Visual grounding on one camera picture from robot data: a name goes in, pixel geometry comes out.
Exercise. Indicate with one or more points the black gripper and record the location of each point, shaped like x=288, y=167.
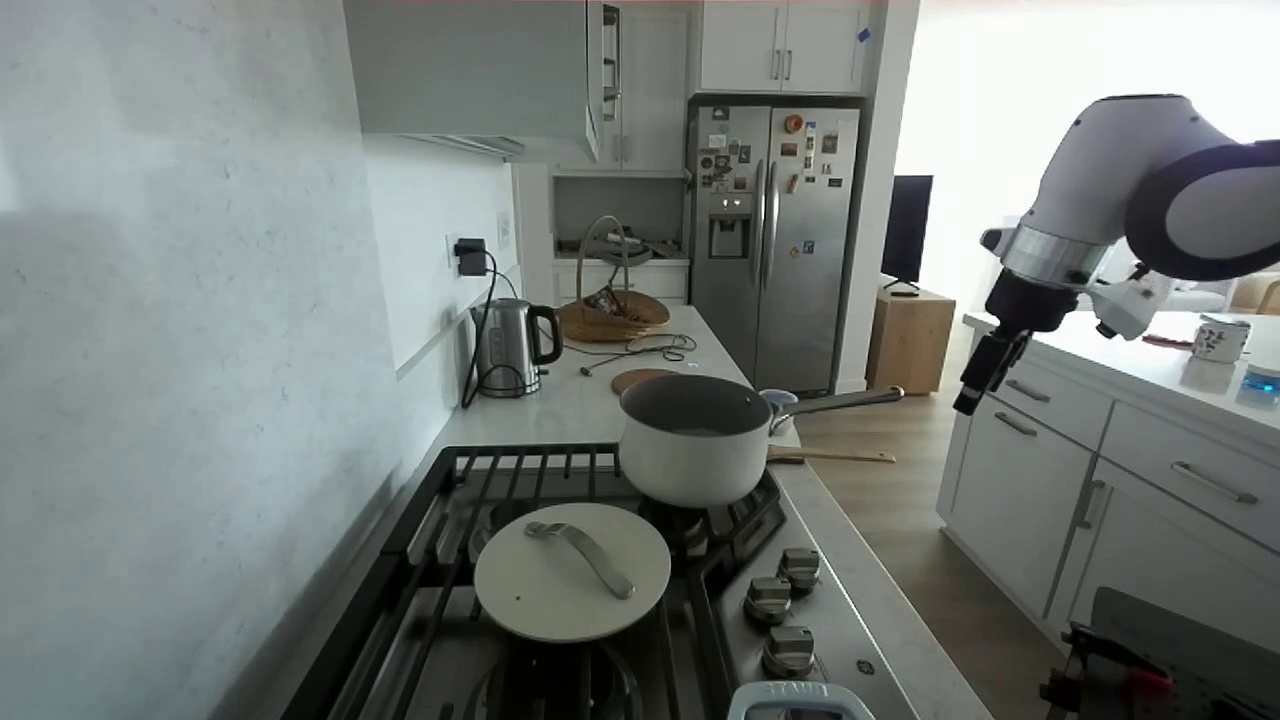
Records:
x=1024, y=313

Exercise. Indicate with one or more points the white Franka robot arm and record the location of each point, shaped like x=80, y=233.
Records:
x=1135, y=175

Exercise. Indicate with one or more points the round wooden board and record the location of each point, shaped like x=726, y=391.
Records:
x=613, y=322

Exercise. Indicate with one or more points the white pot lid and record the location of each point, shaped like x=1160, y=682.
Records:
x=574, y=571

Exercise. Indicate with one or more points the wooden box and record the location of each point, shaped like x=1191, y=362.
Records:
x=909, y=343

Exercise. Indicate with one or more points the black monitor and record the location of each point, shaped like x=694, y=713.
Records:
x=909, y=226

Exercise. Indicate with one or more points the white kitchen island cabinet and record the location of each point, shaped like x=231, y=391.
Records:
x=1123, y=495

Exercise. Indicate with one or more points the red flat item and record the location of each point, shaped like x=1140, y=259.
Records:
x=1169, y=343

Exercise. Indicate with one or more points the white mug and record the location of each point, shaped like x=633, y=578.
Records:
x=1220, y=343

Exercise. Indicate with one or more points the stainless steel fridge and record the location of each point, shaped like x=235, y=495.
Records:
x=772, y=242

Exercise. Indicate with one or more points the grey stove knob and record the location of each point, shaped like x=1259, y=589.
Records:
x=801, y=567
x=790, y=649
x=770, y=600

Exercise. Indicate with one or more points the blue white small box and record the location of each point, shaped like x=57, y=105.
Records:
x=1263, y=385

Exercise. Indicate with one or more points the black tripod stand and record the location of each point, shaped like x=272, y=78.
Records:
x=1172, y=660

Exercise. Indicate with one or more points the round cork trivet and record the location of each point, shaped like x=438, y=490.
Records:
x=633, y=380

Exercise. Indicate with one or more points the white plastic container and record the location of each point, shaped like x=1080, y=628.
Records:
x=801, y=702

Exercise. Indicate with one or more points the white upper cabinets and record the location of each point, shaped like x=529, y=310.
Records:
x=785, y=42

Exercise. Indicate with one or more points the metal arch stand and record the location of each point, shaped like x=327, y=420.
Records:
x=605, y=252

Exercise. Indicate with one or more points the steel electric kettle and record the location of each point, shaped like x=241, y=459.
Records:
x=504, y=344

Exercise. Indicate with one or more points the black gas cooktop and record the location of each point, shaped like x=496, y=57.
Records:
x=442, y=625

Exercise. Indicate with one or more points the white wrist camera block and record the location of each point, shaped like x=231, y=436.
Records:
x=1131, y=307

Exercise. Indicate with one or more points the black wall plug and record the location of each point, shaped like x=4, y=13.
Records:
x=469, y=259

